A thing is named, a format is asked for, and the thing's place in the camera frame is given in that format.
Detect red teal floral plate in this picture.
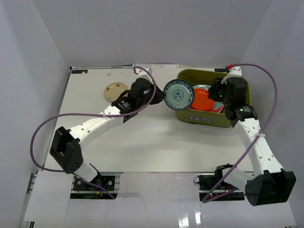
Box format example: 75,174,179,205
193,85,224,113

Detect blue white patterned plate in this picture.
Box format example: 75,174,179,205
163,79,195,111

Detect orange round plate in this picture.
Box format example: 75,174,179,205
190,88,215,111

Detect cream floral small plate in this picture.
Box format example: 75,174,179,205
104,82,129,102

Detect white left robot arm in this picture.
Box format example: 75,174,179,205
50,78,165,190

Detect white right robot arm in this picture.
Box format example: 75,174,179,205
209,77,296,206

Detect black label sticker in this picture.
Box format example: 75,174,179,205
71,69,88,74
214,68,229,73

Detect white paper sheets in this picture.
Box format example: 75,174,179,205
133,64,179,69

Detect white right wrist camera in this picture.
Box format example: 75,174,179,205
221,64,242,84

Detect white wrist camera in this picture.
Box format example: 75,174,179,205
221,64,242,84
134,66,152,81

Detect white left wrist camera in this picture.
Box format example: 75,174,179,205
134,66,152,81

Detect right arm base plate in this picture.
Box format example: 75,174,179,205
193,173,245,201

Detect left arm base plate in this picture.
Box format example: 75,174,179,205
73,176,115,191

